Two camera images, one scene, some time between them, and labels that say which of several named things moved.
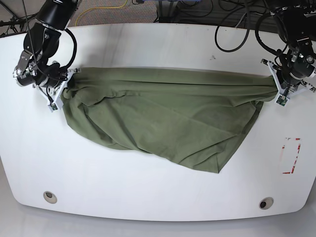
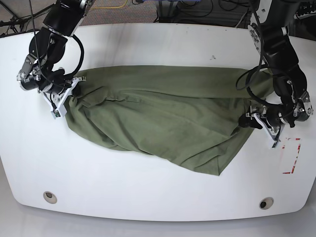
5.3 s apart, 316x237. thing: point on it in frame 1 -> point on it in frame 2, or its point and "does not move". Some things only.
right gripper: (295, 65) -> (276, 113)
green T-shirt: (196, 119) does not move
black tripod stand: (15, 20) does not move
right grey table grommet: (266, 203) does not move
